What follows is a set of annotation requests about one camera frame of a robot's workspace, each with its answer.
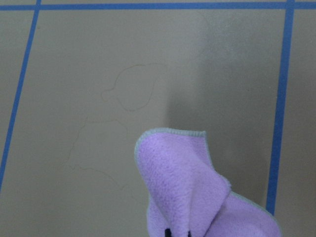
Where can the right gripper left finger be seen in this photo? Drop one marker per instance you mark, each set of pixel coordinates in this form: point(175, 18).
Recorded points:
point(167, 233)

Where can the purple fleece cloth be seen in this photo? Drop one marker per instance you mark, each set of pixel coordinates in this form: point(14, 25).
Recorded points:
point(186, 193)

